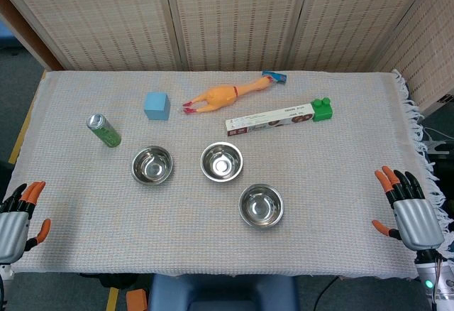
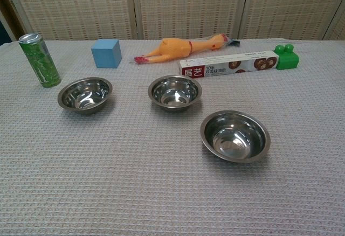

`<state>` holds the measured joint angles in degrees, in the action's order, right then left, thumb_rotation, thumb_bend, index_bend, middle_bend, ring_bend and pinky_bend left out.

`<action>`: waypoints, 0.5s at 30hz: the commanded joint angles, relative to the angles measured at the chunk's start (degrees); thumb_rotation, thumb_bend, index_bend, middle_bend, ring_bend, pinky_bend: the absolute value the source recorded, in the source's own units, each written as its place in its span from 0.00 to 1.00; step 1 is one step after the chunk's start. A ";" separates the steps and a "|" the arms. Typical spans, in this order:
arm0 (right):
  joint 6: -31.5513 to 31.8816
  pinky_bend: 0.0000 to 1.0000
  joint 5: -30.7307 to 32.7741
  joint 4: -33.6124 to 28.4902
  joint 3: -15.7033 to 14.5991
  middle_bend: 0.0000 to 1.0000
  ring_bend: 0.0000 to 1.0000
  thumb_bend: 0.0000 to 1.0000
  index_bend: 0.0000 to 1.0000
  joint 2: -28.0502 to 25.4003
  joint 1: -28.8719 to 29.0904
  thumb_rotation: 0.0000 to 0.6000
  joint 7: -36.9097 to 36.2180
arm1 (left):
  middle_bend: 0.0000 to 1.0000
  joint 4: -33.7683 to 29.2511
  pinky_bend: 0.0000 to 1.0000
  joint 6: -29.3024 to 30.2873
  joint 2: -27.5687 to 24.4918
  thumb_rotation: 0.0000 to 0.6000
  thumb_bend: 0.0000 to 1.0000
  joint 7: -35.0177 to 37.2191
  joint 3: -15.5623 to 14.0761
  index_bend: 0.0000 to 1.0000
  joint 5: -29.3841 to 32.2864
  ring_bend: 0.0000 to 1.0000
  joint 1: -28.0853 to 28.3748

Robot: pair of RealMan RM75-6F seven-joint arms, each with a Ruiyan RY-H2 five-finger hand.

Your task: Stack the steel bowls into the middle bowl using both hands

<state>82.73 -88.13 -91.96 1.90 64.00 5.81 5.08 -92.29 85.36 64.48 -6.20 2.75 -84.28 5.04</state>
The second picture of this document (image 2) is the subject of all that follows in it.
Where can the stainless steel bowl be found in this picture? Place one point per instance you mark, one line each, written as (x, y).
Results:
(235, 136)
(174, 93)
(85, 96)

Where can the yellow rubber chicken toy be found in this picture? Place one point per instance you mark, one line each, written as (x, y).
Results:
(172, 50)

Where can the baking paper box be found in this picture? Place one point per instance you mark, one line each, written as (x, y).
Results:
(229, 64)

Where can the beige waffle tablecloth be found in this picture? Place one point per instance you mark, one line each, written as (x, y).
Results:
(134, 179)

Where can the blue foam cube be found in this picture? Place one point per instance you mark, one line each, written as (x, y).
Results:
(105, 54)

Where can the woven folding screen panel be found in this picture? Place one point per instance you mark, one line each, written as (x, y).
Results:
(188, 4)
(291, 7)
(72, 7)

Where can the green plastic toy block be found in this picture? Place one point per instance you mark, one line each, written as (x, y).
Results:
(288, 59)

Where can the green drink can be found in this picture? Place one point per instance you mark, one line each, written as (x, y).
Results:
(40, 61)

